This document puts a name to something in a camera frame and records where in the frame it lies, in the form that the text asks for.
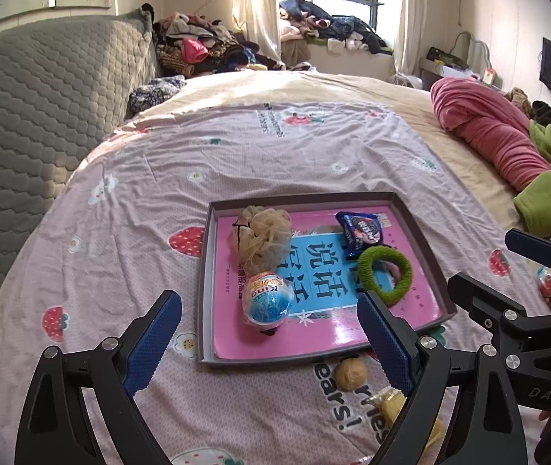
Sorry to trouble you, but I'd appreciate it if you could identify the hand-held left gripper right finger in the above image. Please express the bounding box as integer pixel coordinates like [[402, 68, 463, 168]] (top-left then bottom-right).
[[357, 291, 530, 465]]

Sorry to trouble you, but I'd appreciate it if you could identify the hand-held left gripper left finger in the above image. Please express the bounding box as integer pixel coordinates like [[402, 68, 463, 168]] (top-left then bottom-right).
[[14, 289, 182, 465]]

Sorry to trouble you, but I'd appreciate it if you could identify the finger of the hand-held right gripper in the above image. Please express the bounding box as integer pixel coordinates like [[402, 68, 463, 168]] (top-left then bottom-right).
[[448, 271, 547, 350], [504, 229, 551, 282]]

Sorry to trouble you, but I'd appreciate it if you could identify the brown walnut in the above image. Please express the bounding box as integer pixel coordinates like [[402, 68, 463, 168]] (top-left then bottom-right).
[[336, 356, 369, 392]]

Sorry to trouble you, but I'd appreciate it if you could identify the small yellow snack packet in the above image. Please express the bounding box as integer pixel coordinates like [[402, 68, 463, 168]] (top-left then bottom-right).
[[367, 387, 445, 451]]

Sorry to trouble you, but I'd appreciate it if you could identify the green fuzzy hair scrunchie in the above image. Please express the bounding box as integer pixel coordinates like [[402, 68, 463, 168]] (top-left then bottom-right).
[[357, 245, 414, 307]]

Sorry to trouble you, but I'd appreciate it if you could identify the grey tray pink bottom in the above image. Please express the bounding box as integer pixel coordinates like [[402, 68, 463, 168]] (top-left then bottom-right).
[[198, 191, 457, 366]]

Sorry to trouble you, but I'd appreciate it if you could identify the blue cookie packet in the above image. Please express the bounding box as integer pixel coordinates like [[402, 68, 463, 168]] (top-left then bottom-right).
[[336, 210, 385, 260]]

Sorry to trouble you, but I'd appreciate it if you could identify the blue white toy egg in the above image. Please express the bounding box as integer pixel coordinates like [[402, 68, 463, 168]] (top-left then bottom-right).
[[241, 270, 293, 330]]

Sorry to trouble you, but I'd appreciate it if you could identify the beige mesh bath puff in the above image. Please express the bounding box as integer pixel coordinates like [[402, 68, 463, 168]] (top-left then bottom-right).
[[232, 205, 293, 274]]

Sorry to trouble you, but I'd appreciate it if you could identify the pink blanket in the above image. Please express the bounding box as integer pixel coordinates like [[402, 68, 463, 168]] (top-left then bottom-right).
[[430, 76, 551, 195]]

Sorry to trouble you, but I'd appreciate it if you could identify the pink printed bedsheet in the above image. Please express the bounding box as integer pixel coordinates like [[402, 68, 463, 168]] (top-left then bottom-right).
[[0, 102, 551, 465]]

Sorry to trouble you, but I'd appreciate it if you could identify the black bag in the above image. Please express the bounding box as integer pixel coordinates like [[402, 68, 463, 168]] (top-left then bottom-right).
[[425, 46, 467, 69]]

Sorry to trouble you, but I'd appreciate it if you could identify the dark floral cloth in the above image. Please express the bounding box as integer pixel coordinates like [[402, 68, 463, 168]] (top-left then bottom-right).
[[127, 75, 186, 117]]

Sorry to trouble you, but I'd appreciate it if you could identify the grey quilted headboard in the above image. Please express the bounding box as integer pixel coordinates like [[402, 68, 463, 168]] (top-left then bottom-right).
[[0, 10, 157, 417]]

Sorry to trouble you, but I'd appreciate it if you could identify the cream curtain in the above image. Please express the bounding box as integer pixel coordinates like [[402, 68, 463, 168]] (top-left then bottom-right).
[[394, 0, 424, 78], [233, 0, 283, 66]]

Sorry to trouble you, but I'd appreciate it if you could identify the beige bed sheet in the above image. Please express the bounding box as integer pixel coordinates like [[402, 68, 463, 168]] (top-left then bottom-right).
[[125, 70, 523, 233]]

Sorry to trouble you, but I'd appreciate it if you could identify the clothes heap on windowsill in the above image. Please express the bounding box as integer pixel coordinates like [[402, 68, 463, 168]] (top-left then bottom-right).
[[279, 0, 387, 56]]

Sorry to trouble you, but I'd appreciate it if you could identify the pile of mixed clothes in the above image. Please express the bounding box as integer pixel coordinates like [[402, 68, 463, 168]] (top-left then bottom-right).
[[152, 5, 281, 76]]

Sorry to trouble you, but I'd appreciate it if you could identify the brown cloth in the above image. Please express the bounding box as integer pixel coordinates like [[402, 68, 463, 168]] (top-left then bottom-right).
[[282, 39, 312, 71]]

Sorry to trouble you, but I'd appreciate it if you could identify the white curved frame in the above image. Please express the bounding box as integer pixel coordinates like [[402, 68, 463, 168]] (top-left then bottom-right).
[[454, 31, 491, 76]]

